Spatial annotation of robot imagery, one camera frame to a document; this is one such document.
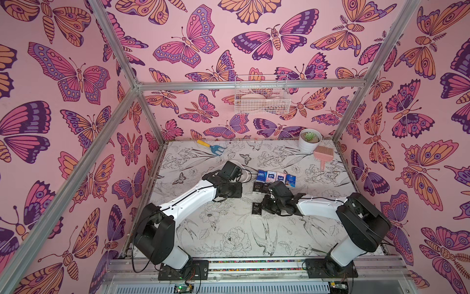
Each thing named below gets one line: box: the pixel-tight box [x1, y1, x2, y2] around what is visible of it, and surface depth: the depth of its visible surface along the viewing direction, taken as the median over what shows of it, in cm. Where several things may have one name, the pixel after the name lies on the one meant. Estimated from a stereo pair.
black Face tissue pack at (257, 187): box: [252, 181, 264, 193], surface depth 98 cm
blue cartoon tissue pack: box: [285, 173, 297, 189], surface depth 100 cm
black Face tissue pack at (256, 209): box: [251, 202, 262, 215], surface depth 91 cm
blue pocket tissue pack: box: [255, 169, 268, 184], surface depth 102 cm
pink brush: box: [313, 145, 335, 171], surface depth 115 cm
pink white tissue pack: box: [265, 170, 278, 184], surface depth 102 cm
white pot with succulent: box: [298, 128, 323, 154], surface depth 111 cm
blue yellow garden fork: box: [196, 139, 228, 156], surface depth 119 cm
